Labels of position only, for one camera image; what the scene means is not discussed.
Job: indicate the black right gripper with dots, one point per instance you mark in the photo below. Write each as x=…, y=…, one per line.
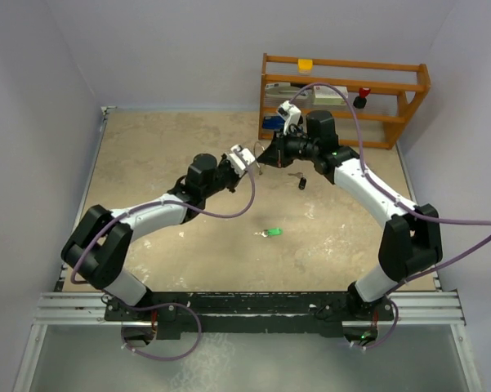
x=276, y=153

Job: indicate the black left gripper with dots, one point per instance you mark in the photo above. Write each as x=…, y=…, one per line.
x=225, y=162

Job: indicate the silver keyring with clips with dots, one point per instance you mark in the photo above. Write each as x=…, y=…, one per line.
x=257, y=151

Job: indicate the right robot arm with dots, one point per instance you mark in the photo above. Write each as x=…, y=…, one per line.
x=411, y=241

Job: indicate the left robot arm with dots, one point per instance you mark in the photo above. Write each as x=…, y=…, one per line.
x=97, y=249

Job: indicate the blue stapler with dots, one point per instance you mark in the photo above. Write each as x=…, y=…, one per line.
x=272, y=123

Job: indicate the key with black fob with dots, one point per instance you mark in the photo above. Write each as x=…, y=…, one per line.
x=301, y=179

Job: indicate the grey stapler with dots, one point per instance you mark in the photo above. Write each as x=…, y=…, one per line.
x=286, y=91

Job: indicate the white green staples box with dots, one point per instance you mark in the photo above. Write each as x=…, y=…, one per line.
x=323, y=95

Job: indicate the yellow small box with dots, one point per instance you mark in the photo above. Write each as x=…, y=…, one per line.
x=305, y=66

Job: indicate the wooden shelf rack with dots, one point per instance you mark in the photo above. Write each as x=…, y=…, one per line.
x=384, y=93

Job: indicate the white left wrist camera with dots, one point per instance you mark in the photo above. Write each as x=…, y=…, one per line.
x=240, y=159

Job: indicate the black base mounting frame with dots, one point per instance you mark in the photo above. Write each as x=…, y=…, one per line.
x=168, y=315

